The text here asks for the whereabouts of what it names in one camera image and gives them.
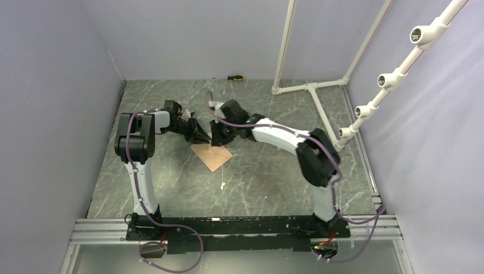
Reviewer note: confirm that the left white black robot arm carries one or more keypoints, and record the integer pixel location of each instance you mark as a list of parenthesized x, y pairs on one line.
[(135, 144)]

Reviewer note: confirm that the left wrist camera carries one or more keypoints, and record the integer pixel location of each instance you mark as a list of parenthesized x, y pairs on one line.
[(187, 114)]

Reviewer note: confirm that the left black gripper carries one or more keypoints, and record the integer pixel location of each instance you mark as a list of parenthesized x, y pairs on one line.
[(200, 136)]

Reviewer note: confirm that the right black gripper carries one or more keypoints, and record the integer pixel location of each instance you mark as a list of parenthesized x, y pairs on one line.
[(218, 139)]

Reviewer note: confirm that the brown paper envelope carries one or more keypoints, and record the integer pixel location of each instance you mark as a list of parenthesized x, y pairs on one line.
[(212, 156)]

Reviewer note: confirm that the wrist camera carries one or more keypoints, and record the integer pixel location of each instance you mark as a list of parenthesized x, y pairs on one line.
[(187, 114), (215, 105)]

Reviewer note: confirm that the yellow black screwdriver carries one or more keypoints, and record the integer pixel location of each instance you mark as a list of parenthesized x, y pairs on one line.
[(231, 77)]

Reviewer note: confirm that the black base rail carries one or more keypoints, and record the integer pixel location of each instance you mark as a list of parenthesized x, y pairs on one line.
[(193, 234)]

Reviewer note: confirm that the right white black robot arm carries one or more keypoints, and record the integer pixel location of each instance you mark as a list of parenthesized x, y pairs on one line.
[(318, 160)]

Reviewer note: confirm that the aluminium frame rail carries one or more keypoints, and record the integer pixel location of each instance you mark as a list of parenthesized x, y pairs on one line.
[(362, 230)]

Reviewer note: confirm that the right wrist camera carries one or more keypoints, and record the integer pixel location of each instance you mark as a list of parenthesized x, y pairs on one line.
[(215, 105)]

